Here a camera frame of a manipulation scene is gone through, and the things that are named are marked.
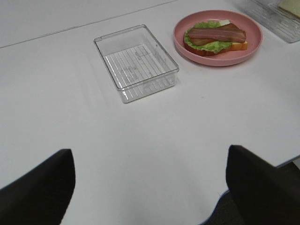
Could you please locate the right clear plastic tray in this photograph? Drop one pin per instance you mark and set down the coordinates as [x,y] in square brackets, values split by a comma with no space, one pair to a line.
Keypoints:
[278,20]

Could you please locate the left clear plastic tray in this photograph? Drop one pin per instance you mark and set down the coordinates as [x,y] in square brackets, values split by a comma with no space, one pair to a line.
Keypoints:
[137,62]

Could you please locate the green lettuce leaf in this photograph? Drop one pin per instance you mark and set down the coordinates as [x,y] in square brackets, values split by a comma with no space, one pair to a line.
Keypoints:
[214,46]

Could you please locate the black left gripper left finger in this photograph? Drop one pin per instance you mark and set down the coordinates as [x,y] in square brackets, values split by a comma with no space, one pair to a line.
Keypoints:
[41,196]

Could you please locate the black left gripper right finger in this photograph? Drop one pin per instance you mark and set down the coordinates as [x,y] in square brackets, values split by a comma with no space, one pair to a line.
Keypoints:
[263,194]

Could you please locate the clear plastic tray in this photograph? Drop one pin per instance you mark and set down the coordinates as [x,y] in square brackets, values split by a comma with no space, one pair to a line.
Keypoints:
[137,62]
[278,20]

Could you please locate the pink round plate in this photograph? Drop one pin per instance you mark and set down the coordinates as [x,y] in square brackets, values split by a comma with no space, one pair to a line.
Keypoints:
[253,33]

